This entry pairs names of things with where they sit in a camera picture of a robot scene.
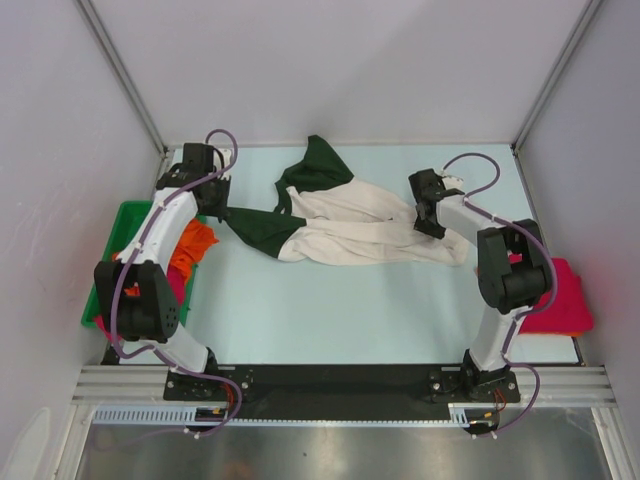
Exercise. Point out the aluminium frame rail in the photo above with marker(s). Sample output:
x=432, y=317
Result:
x=571, y=386

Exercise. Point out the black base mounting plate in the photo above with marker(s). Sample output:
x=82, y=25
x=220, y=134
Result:
x=358, y=388

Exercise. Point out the white and green t-shirt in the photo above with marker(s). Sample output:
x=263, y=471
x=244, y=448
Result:
x=327, y=215

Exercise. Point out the right aluminium corner post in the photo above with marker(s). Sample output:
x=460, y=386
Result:
x=568, y=50

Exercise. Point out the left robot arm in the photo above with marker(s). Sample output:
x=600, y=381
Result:
x=156, y=240

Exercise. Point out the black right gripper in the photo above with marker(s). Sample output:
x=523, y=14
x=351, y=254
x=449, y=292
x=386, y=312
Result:
x=436, y=232

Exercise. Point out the left aluminium corner post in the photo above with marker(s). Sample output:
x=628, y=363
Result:
x=97, y=28

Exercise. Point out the aluminium corner post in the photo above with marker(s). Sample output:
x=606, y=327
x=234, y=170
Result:
x=568, y=50
x=97, y=28

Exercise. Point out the pink t-shirt in bin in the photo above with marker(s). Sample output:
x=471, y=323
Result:
x=150, y=305

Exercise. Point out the folded orange t-shirt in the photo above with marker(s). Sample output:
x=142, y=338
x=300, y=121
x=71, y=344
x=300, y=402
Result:
x=575, y=333

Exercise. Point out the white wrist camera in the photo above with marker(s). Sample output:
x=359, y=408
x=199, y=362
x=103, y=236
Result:
x=446, y=182
x=222, y=161

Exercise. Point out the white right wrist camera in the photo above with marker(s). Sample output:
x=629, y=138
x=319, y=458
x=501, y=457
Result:
x=446, y=182

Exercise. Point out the slotted cable duct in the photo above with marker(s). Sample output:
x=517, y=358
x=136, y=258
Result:
x=445, y=415

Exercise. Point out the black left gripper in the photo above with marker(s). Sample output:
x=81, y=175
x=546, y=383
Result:
x=220, y=209

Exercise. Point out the orange t-shirt in bin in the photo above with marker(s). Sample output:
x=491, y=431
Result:
x=192, y=246

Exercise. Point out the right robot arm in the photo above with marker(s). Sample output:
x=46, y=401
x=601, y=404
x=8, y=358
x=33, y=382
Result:
x=514, y=270

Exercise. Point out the folded pink t-shirt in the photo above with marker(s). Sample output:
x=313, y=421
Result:
x=560, y=300

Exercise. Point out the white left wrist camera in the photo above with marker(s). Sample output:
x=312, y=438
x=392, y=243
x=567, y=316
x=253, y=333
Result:
x=222, y=161

